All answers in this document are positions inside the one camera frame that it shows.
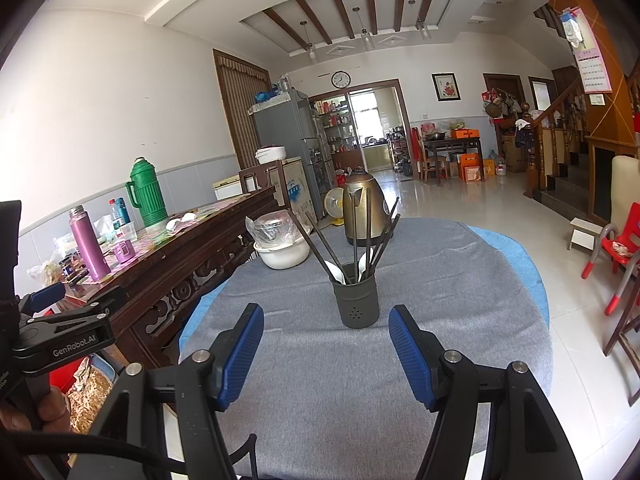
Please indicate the grey refrigerator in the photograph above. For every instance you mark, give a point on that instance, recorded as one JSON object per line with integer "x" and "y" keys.
{"x": 285, "y": 125}

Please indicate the carved wooden sideboard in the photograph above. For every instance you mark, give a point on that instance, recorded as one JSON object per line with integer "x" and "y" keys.
{"x": 165, "y": 270}

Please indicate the framed wall picture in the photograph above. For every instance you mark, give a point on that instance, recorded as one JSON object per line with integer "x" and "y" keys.
{"x": 445, "y": 87}

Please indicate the white rice cooker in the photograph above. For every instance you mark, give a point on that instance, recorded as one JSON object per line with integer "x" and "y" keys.
{"x": 271, "y": 155}

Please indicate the round wall clock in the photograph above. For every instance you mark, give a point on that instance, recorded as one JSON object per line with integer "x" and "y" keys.
{"x": 341, "y": 80}

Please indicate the grey tablecloth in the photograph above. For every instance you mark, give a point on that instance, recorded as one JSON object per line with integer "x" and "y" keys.
{"x": 325, "y": 385}

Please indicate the bundle of dark chopsticks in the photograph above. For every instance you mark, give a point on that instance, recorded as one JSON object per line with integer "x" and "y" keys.
{"x": 368, "y": 262}

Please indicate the pink wall calendar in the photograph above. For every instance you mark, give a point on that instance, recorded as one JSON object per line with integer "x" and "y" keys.
{"x": 595, "y": 70}

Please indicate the wooden stair railing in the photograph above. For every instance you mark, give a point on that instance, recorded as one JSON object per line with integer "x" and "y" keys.
{"x": 550, "y": 130}

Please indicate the bag of dried grain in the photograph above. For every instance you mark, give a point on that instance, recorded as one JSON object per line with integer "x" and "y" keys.
{"x": 87, "y": 400}

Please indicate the bronze electric kettle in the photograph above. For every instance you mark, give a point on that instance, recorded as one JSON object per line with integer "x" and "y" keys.
{"x": 364, "y": 185}

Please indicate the blue bottle red cap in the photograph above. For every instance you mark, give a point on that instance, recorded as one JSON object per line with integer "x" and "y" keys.
{"x": 120, "y": 212}

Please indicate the dark wooden side table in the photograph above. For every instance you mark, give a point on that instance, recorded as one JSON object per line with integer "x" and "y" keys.
{"x": 450, "y": 144}

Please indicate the green thermos jug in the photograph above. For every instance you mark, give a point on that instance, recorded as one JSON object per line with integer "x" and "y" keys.
{"x": 147, "y": 195}

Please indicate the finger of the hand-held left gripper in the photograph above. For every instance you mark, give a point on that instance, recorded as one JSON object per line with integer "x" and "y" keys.
{"x": 100, "y": 302}
{"x": 45, "y": 296}

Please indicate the dark grey utensil holder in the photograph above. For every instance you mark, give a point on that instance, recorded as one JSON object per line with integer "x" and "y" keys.
{"x": 352, "y": 305}

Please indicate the glass pendant lamp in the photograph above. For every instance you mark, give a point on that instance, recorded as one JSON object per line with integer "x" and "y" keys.
{"x": 424, "y": 29}
{"x": 312, "y": 52}
{"x": 367, "y": 40}

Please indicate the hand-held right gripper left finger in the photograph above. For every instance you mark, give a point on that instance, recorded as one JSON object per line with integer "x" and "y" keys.
{"x": 242, "y": 355}

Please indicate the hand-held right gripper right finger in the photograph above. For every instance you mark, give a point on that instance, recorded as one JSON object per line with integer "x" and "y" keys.
{"x": 410, "y": 355}

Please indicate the white plastic spoon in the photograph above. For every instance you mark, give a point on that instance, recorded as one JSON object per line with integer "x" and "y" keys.
{"x": 362, "y": 262}
{"x": 335, "y": 272}

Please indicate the hanging bags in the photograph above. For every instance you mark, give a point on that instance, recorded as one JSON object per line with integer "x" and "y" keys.
{"x": 500, "y": 105}

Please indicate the clear plastic cup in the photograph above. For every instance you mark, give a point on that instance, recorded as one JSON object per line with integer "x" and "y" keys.
{"x": 130, "y": 231}

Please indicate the purple flask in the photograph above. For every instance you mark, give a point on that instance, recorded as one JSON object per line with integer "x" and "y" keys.
{"x": 90, "y": 250}

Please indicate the white crumpled tissue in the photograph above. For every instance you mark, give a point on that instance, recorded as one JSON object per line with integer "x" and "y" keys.
{"x": 182, "y": 221}

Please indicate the brown striped curtain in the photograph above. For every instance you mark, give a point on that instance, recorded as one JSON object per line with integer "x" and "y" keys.
{"x": 240, "y": 110}

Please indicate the orange wooden pillar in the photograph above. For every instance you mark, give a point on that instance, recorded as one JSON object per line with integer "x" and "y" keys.
{"x": 605, "y": 115}

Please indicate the white electric fan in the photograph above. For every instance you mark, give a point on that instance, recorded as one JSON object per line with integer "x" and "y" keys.
{"x": 335, "y": 205}

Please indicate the red child's chair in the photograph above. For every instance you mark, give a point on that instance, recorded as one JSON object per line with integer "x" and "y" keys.
{"x": 622, "y": 247}

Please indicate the flat orange box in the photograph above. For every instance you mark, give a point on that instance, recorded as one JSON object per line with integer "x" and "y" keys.
{"x": 466, "y": 134}

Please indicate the white step stool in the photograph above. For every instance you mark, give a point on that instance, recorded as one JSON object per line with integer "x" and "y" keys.
{"x": 585, "y": 230}

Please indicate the tall orange box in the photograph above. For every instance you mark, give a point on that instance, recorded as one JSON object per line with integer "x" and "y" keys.
{"x": 471, "y": 169}

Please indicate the person's left hand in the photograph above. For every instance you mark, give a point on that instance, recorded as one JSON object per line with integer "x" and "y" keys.
{"x": 52, "y": 407}

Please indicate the white bowl with plastic wrap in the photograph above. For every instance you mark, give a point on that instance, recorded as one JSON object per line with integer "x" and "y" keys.
{"x": 272, "y": 230}

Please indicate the blue bundle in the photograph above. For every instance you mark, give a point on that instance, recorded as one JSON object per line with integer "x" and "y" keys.
{"x": 266, "y": 96}

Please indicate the white cabinet blue print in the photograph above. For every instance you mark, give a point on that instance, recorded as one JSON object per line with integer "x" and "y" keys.
{"x": 300, "y": 190}

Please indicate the blue table cover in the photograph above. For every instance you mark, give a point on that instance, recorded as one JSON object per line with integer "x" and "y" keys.
{"x": 525, "y": 260}

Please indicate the cream storage box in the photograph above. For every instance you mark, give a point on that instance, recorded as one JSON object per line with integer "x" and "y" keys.
{"x": 227, "y": 188}

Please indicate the clear water jug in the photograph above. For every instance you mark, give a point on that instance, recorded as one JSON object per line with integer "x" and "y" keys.
{"x": 500, "y": 164}

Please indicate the brown wooden chair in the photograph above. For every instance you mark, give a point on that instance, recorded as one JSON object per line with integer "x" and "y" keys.
{"x": 260, "y": 170}

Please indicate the cream armchair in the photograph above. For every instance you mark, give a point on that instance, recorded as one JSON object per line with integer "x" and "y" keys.
{"x": 627, "y": 185}

